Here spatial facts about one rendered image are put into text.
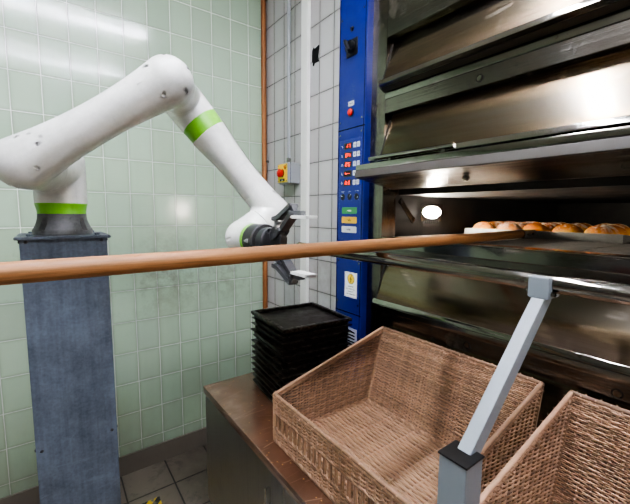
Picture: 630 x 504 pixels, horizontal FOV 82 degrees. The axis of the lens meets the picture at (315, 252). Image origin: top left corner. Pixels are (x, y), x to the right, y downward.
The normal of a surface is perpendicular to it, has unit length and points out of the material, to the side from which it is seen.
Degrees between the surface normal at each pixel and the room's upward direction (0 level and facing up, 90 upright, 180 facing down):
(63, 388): 90
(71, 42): 90
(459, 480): 90
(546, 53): 90
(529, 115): 70
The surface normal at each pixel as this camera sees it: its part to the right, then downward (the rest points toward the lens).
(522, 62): -0.80, 0.06
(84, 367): 0.60, 0.09
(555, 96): -0.75, -0.29
